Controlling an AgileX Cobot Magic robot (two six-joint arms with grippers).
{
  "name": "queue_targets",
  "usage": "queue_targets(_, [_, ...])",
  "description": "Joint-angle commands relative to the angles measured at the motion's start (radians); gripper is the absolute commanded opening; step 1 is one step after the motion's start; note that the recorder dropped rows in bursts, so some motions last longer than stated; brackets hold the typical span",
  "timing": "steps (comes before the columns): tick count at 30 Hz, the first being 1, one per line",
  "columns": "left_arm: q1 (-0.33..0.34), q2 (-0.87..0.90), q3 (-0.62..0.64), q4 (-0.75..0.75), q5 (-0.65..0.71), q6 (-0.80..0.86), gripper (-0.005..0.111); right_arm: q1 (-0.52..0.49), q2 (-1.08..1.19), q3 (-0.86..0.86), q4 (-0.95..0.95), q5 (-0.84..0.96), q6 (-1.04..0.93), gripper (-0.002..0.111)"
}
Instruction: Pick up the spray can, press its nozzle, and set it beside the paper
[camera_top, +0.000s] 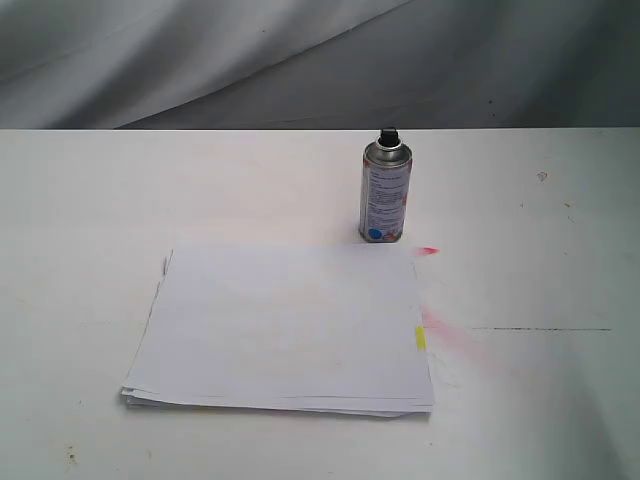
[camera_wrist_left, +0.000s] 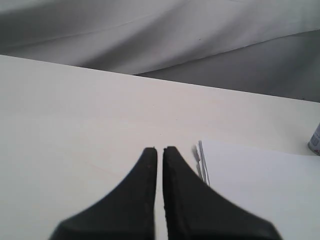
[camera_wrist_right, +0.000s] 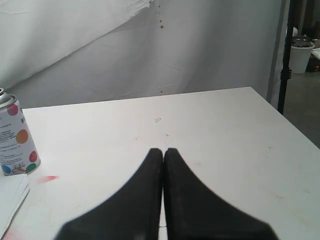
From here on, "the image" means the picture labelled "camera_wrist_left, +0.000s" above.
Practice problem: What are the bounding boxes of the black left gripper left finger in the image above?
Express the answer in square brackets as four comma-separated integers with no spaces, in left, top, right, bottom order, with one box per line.
[50,147,158,240]

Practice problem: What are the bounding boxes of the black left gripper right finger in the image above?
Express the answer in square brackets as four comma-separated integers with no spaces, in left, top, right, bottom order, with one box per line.
[162,146,282,240]

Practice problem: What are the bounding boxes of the small silver metal can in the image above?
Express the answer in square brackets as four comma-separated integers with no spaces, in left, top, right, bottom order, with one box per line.
[307,124,320,156]

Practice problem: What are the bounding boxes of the white paper stack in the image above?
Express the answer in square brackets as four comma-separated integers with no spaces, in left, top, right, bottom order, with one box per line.
[196,140,320,240]

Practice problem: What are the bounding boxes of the white backdrop cloth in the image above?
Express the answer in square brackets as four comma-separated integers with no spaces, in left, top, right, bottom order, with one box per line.
[0,0,320,102]

